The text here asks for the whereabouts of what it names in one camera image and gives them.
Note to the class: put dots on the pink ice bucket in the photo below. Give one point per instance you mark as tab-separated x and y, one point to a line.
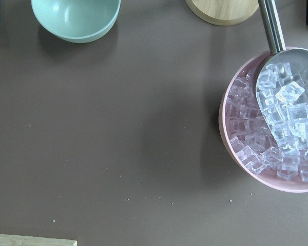
267	178

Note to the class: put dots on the mint green bowl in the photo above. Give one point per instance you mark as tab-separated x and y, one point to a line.
77	21

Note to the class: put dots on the wooden stand with round base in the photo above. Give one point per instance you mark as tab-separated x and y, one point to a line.
223	13

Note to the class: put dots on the steel ice scoop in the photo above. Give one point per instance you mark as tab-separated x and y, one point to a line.
282	86

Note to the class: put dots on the bamboo cutting board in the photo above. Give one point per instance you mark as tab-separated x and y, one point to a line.
31	240

